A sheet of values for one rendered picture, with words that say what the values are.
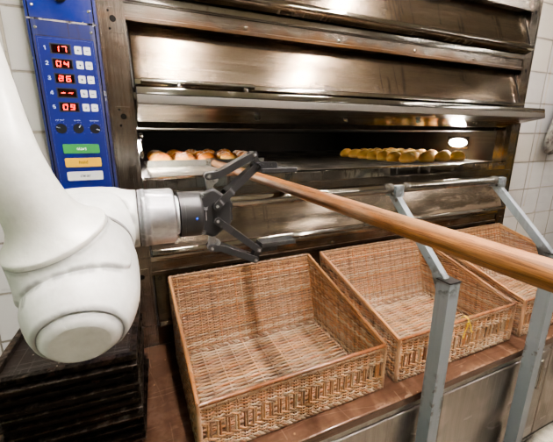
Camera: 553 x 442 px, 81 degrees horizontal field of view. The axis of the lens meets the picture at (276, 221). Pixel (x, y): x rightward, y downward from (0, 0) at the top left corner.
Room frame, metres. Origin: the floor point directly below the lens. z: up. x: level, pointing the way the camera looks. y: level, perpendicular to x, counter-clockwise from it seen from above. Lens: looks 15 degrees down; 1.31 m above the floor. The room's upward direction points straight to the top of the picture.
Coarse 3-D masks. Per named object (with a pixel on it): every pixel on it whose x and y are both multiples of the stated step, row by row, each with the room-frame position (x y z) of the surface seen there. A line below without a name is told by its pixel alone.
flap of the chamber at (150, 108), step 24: (144, 96) 0.90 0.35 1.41; (168, 96) 0.93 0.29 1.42; (192, 96) 0.96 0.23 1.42; (144, 120) 1.07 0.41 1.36; (168, 120) 1.09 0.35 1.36; (192, 120) 1.11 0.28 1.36; (216, 120) 1.14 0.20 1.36; (240, 120) 1.17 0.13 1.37; (264, 120) 1.20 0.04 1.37; (288, 120) 1.23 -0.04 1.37; (312, 120) 1.26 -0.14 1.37; (336, 120) 1.29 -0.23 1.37; (360, 120) 1.33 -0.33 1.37; (384, 120) 1.37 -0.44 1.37; (408, 120) 1.41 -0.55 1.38; (432, 120) 1.45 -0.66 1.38; (456, 120) 1.49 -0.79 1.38; (480, 120) 1.54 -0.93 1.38; (504, 120) 1.59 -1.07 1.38; (528, 120) 1.64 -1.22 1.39
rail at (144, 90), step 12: (204, 96) 0.97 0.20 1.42; (216, 96) 0.98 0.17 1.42; (228, 96) 1.00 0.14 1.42; (240, 96) 1.01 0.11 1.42; (252, 96) 1.03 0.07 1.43; (264, 96) 1.04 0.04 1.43; (276, 96) 1.06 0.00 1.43; (288, 96) 1.08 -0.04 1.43; (300, 96) 1.09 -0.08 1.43; (312, 96) 1.11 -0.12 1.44; (324, 96) 1.13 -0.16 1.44; (444, 108) 1.35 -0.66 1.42; (456, 108) 1.38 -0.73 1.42; (468, 108) 1.40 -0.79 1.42; (480, 108) 1.43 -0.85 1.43; (492, 108) 1.47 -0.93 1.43; (504, 108) 1.50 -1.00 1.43; (516, 108) 1.53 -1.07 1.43; (528, 108) 1.57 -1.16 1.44
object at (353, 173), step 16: (176, 176) 1.10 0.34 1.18; (192, 176) 1.10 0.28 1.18; (224, 176) 1.13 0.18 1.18; (288, 176) 1.23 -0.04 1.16; (304, 176) 1.26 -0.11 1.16; (320, 176) 1.29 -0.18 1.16; (336, 176) 1.32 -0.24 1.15; (352, 176) 1.35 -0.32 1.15; (368, 176) 1.39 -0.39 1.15; (384, 176) 1.42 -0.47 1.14
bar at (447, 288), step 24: (336, 192) 0.88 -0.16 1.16; (360, 192) 0.91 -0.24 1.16; (384, 192) 0.95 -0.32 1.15; (504, 192) 1.14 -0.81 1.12; (408, 216) 0.91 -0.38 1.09; (432, 264) 0.82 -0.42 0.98; (456, 288) 0.76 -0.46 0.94; (552, 312) 0.96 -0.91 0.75; (432, 336) 0.78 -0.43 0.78; (528, 336) 0.97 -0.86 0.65; (432, 360) 0.77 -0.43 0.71; (528, 360) 0.96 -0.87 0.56; (432, 384) 0.76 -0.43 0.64; (528, 384) 0.95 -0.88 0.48; (432, 408) 0.75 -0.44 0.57; (528, 408) 0.96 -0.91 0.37; (432, 432) 0.76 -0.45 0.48
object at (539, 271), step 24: (240, 168) 1.10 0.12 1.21; (288, 192) 0.76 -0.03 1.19; (312, 192) 0.66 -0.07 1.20; (360, 216) 0.51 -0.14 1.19; (384, 216) 0.47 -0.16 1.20; (432, 240) 0.38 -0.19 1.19; (456, 240) 0.36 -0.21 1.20; (480, 240) 0.34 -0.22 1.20; (480, 264) 0.33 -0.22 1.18; (504, 264) 0.30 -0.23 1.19; (528, 264) 0.29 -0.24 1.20; (552, 264) 0.27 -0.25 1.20; (552, 288) 0.27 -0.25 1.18
